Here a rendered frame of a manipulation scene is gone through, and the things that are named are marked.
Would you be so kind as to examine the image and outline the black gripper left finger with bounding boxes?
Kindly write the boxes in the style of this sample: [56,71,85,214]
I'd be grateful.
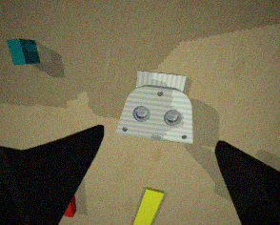
[0,125,104,225]

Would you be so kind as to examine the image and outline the grey metal plate with two holes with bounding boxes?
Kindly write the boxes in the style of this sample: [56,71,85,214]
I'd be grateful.
[115,85,193,144]

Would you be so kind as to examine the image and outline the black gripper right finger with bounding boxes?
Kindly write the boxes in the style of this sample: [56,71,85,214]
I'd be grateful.
[215,140,280,225]

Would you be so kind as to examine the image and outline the dark red flat bar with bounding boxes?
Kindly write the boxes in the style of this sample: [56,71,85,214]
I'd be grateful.
[64,195,76,217]

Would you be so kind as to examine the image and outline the yellow flat bar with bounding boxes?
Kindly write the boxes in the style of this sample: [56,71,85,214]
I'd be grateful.
[132,187,165,225]

